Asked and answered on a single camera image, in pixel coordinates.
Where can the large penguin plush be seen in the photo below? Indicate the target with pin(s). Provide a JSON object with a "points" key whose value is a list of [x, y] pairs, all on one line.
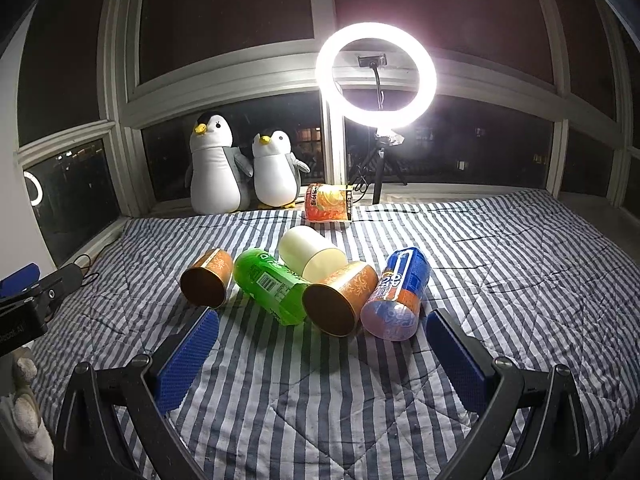
{"points": [[219, 174]]}

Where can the left copper paper cup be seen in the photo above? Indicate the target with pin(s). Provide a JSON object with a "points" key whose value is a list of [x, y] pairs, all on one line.
{"points": [[205, 283]]}

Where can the small penguin plush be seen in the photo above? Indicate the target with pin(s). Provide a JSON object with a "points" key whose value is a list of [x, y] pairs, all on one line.
{"points": [[277, 170]]}

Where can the blue orange printed cup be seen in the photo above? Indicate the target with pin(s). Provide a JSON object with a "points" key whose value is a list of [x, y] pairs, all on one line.
{"points": [[392, 312]]}

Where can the copper paper cup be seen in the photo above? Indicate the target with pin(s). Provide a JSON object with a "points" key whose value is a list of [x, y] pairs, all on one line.
{"points": [[205, 283], [334, 304]]}

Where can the green plastic cup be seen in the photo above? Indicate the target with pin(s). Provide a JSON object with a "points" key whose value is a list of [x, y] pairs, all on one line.
{"points": [[272, 285]]}

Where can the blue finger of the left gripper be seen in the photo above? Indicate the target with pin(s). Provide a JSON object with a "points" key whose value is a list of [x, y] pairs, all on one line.
{"points": [[19, 280]]}

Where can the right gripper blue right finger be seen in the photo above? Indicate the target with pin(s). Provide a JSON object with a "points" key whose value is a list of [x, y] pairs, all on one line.
{"points": [[553, 443]]}

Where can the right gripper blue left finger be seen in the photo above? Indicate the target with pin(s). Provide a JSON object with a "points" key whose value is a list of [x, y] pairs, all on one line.
{"points": [[89, 441]]}

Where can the black tripod stand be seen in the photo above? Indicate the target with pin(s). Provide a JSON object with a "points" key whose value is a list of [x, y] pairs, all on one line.
{"points": [[371, 169]]}

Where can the striped blue white quilt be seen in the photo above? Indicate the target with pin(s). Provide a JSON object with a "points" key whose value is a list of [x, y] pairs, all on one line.
{"points": [[520, 272]]}

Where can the white ring light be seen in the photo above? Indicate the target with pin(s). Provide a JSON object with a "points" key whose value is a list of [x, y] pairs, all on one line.
{"points": [[381, 119]]}

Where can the right copper paper cup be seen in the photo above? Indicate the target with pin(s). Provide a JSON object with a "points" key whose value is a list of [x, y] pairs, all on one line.
{"points": [[334, 304]]}

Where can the cream white plastic cup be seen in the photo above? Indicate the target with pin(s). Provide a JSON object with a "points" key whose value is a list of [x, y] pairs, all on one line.
{"points": [[309, 254]]}

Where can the beige plush toy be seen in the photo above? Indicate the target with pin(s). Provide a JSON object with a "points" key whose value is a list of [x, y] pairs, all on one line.
{"points": [[23, 406]]}

